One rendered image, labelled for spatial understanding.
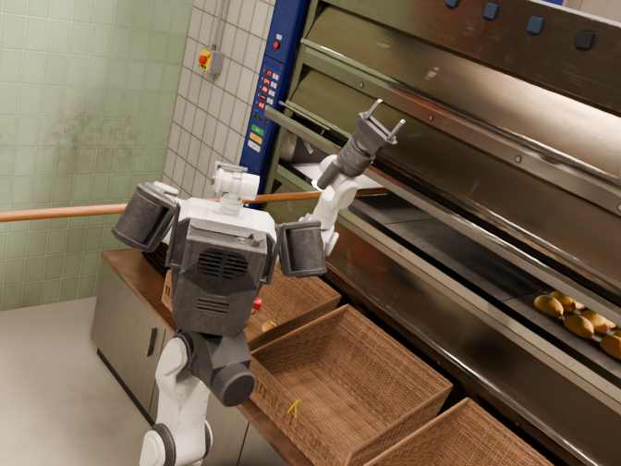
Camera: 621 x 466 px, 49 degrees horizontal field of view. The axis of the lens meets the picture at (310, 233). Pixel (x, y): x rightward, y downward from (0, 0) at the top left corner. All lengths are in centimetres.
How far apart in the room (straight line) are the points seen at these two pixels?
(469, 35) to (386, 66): 36
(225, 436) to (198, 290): 102
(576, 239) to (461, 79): 66
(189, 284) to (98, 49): 194
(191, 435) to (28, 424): 117
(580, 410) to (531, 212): 61
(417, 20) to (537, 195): 76
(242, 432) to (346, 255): 79
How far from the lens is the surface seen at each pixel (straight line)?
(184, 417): 214
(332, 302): 276
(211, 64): 336
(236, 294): 174
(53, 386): 341
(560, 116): 220
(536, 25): 225
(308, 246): 183
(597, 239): 215
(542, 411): 233
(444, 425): 244
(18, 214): 214
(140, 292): 302
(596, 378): 223
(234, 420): 258
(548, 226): 220
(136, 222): 181
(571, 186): 217
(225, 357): 190
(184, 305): 178
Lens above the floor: 212
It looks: 23 degrees down
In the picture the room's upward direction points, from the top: 16 degrees clockwise
